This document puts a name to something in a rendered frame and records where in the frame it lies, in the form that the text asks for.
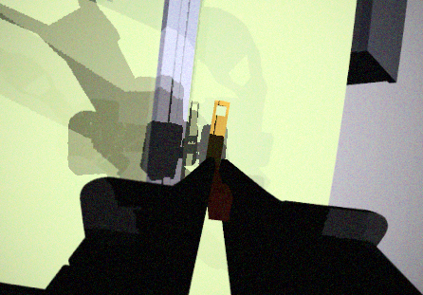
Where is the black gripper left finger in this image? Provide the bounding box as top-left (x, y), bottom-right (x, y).
top-left (80, 157), bottom-right (215, 295)

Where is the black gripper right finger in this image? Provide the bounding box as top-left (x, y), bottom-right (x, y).
top-left (219, 158), bottom-right (388, 295)

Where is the grey slotted metal rail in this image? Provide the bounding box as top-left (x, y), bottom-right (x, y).
top-left (146, 0), bottom-right (200, 186)

